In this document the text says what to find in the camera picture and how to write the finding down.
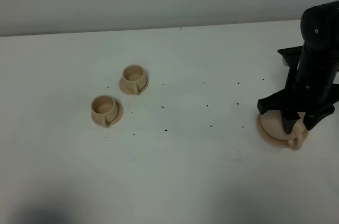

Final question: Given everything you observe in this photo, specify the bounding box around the far beige saucer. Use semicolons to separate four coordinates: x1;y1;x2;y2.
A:
119;76;149;95

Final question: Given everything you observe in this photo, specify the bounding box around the beige teacup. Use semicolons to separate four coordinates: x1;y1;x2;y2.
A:
91;95;119;128
122;65;147;81

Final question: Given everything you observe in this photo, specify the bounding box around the beige teapot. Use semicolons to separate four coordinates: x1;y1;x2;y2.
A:
260;110;306;151

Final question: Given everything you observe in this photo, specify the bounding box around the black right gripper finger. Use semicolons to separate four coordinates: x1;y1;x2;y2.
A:
303;112;324;131
280;111;300;134

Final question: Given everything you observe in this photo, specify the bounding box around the near beige teacup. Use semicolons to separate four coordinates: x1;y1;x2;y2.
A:
91;95;119;128

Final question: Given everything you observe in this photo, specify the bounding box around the beige teapot saucer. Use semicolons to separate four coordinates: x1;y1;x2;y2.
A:
255;112;310;149

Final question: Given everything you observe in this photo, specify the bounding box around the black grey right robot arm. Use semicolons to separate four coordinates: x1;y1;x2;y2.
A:
257;2;338;133

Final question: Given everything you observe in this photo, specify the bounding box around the near beige saucer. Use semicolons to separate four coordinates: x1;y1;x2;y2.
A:
91;101;123;128

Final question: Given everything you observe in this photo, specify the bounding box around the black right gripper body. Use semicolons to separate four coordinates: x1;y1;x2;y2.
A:
257;45;338;114

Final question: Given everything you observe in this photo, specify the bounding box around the far beige teacup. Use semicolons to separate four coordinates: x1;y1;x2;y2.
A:
122;65;147;81

